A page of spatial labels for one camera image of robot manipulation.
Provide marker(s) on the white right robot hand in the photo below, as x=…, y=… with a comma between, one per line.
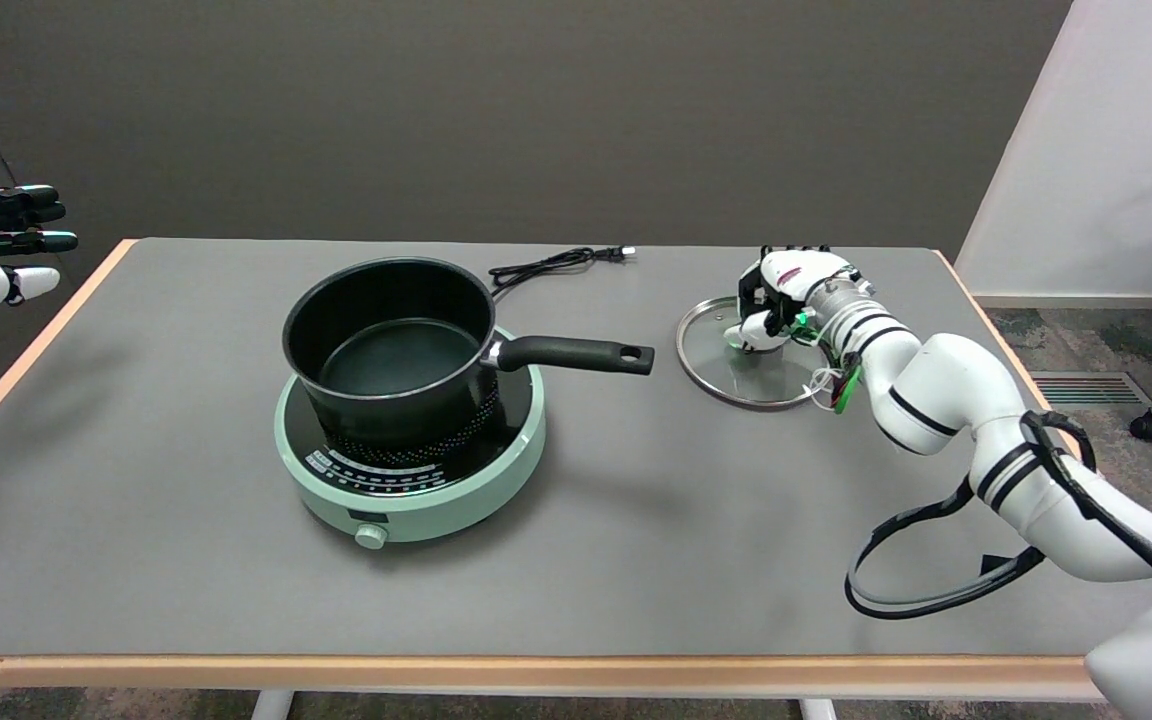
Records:
x=796, y=275

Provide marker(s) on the glass pot lid black knob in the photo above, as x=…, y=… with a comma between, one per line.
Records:
x=736, y=380

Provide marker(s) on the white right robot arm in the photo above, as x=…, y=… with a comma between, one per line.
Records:
x=946, y=385

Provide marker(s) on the grey floor vent grille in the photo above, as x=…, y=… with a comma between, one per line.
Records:
x=1091, y=388

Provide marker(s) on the mint green induction cooker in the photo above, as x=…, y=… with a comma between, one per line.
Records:
x=436, y=510

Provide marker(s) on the white table leg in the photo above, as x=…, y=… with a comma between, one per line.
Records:
x=271, y=706
x=818, y=710

